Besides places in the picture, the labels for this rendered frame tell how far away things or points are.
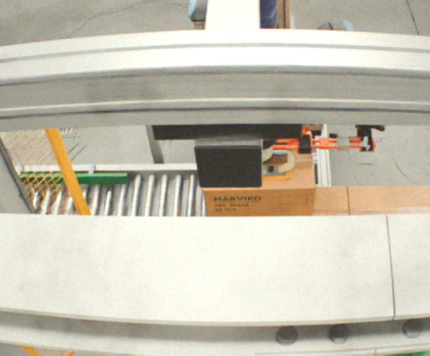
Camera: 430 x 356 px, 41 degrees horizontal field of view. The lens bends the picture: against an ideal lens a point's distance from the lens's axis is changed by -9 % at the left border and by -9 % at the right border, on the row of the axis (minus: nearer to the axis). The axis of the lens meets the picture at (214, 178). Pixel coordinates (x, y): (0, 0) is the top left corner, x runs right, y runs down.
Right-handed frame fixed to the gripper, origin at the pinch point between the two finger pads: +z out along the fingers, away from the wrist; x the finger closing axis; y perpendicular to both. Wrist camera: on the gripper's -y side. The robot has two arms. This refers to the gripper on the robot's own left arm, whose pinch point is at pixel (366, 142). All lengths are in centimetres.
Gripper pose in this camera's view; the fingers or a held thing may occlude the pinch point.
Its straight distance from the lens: 337.9
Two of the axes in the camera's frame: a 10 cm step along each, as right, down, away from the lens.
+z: 0.8, 6.1, 7.9
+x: -0.3, 7.9, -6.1
